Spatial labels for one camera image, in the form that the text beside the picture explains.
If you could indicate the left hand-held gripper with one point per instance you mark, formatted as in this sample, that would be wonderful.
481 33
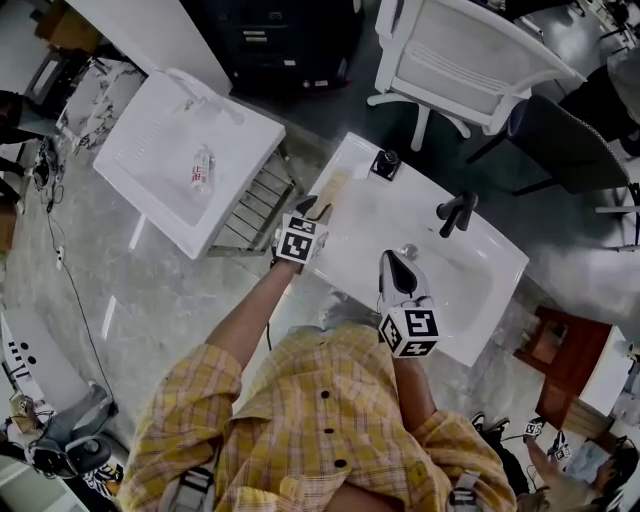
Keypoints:
299 242

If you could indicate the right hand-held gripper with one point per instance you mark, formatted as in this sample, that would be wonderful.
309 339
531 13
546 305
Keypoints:
407 327

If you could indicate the clear toiletry bottle red label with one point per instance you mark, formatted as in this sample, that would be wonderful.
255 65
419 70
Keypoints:
202 174

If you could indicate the person's left forearm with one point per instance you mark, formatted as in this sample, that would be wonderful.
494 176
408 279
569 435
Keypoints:
252 312

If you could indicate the person's right forearm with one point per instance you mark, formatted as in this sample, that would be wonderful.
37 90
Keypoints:
412 387

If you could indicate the metal sink drain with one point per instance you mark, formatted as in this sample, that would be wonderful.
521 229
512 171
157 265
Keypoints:
409 250

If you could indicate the white sink counter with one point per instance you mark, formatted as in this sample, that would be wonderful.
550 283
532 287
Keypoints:
345 222

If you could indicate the black sink faucet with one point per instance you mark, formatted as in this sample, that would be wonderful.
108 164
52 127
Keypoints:
457 214

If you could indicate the beige flat tube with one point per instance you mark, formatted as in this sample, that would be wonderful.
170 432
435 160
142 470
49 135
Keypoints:
334 187

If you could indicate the black soap dispenser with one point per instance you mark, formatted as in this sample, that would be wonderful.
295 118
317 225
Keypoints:
385 163

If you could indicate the white washbasin faucet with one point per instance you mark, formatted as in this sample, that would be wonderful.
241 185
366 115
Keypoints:
200 93

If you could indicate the yellow plaid shirt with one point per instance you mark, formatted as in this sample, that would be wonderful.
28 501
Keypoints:
310 420

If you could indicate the black drawer cabinet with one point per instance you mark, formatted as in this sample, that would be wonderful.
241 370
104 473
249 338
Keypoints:
280 40

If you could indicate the white square washbasin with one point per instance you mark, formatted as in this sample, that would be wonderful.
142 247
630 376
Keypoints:
150 150

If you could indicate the brown wooden cabinet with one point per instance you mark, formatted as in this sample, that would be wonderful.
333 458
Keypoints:
565 360

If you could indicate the white mesh chair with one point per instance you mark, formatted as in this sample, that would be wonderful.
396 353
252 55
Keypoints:
465 65

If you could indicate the dark upholstered chair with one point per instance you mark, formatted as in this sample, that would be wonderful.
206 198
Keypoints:
565 145

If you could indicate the white side table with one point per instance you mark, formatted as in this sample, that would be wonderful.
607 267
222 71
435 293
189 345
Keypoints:
605 372

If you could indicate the white panel desk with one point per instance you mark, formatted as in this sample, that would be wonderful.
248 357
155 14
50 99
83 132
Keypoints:
150 35

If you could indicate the marble pattern box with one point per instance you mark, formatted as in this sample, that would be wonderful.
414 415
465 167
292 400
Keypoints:
100 100

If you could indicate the white power strip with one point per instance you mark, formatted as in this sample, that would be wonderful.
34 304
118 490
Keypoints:
60 255

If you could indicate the brown cardboard box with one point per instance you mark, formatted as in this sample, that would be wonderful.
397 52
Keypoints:
67 22

